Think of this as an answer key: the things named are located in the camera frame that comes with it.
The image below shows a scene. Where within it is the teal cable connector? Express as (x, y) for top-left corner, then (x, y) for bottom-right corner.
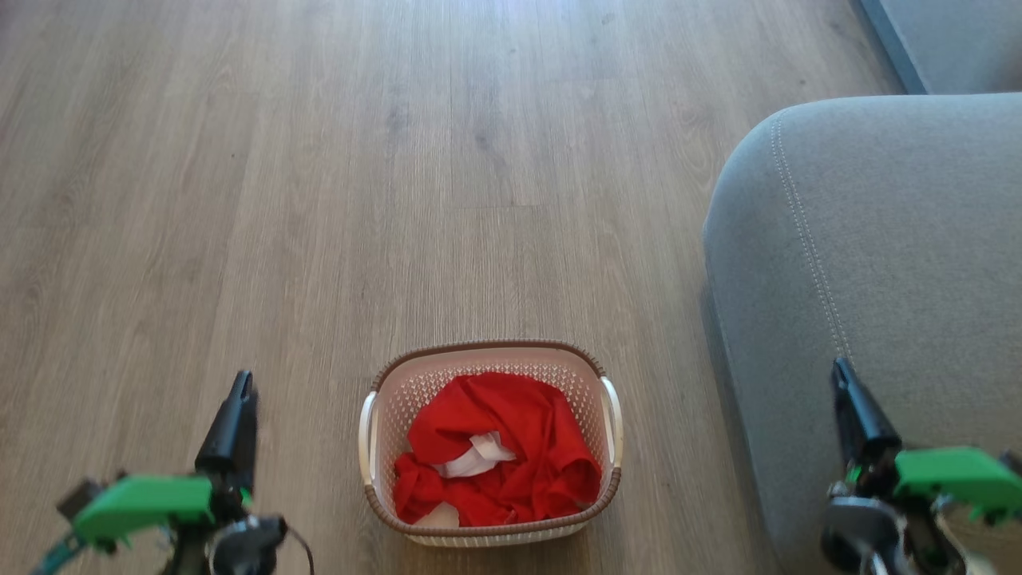
(32, 533), (81, 575)

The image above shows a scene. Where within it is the thin black cable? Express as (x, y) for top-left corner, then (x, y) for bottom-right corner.
(283, 523), (315, 575)

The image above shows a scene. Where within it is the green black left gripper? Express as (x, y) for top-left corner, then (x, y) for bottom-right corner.
(56, 370), (259, 553)

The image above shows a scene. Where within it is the white plastic laundry basket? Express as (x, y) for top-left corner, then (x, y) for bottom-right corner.
(358, 339), (624, 549)

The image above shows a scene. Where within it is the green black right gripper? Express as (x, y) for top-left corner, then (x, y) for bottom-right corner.
(830, 357), (1022, 526)

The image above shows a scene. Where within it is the grey fabric sofa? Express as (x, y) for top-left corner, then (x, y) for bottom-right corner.
(701, 92), (1022, 575)

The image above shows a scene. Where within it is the grey fabric sofa seat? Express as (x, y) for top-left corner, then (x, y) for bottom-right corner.
(858, 0), (1022, 95)

